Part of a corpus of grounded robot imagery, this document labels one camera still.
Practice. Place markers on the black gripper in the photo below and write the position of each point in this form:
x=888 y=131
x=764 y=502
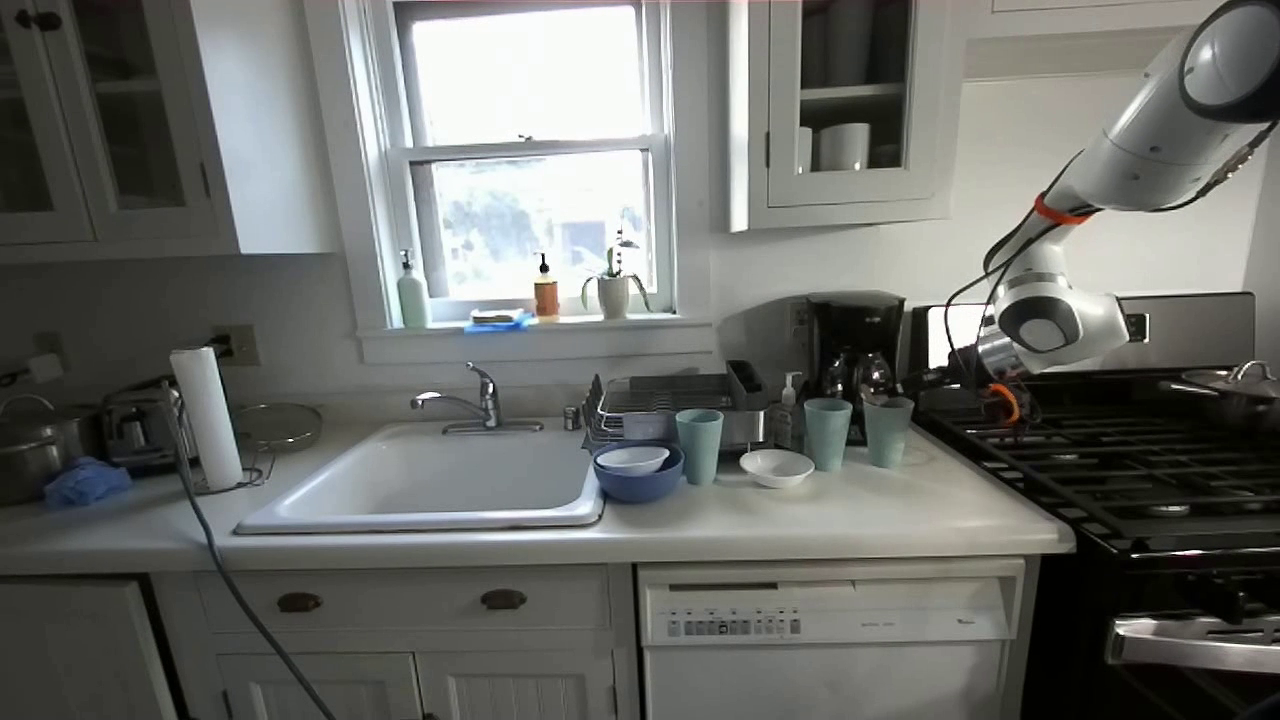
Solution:
x=994 y=386

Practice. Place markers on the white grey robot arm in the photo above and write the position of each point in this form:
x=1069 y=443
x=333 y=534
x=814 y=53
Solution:
x=1146 y=144

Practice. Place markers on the teal plastic cup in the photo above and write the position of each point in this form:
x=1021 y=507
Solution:
x=697 y=445
x=888 y=435
x=824 y=438

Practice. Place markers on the black coffee maker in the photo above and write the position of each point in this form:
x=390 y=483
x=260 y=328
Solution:
x=855 y=340

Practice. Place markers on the clear dish soap bottle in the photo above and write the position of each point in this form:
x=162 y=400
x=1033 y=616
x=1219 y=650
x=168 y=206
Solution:
x=790 y=407

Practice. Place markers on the small white bowl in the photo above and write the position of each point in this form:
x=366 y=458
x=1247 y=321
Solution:
x=778 y=466

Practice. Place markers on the black gas stove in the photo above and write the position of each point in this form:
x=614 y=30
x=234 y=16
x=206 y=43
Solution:
x=1134 y=483

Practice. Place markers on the white glass door cabinet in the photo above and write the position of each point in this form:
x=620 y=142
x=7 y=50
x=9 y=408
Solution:
x=855 y=187

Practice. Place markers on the metal dish rack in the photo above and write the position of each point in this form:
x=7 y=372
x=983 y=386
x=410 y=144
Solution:
x=682 y=400

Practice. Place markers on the white dishwasher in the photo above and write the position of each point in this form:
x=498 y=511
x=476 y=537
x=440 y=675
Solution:
x=832 y=643

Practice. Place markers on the white mug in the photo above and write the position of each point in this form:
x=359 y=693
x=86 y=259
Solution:
x=842 y=144

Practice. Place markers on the white bowl with blue rim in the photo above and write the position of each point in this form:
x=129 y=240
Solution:
x=634 y=461

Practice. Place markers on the plant in white pot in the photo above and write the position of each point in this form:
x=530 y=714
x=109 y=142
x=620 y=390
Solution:
x=614 y=284

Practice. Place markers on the amber soap bottle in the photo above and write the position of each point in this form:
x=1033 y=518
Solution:
x=545 y=289

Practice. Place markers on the blue sponge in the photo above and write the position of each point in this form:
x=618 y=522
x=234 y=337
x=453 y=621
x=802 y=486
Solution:
x=498 y=321

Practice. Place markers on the chrome faucet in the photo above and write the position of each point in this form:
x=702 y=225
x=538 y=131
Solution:
x=481 y=395

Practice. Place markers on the white framed window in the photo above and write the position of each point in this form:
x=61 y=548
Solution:
x=532 y=144

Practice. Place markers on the white kitchen sink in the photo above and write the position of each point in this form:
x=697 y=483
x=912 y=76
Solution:
x=440 y=486

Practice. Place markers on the green soap bottle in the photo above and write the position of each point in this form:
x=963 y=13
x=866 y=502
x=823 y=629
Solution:
x=413 y=297

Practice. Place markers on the white base cabinet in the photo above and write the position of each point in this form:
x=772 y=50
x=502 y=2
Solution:
x=403 y=652

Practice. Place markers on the glass lid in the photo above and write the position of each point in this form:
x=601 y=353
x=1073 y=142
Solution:
x=283 y=426

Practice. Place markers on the white paper towel roll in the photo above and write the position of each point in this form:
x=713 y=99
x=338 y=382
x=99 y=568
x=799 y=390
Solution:
x=206 y=416

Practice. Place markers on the silver toaster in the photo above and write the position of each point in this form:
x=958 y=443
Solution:
x=132 y=426

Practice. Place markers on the blue cloth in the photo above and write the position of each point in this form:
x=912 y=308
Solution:
x=86 y=483

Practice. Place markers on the silver cooking pot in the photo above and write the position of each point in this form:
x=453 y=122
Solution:
x=24 y=455

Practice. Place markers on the wall power outlet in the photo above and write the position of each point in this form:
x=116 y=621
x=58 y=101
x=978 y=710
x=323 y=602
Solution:
x=241 y=340

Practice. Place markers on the white wall cabinet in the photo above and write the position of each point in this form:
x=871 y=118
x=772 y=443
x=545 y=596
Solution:
x=132 y=135

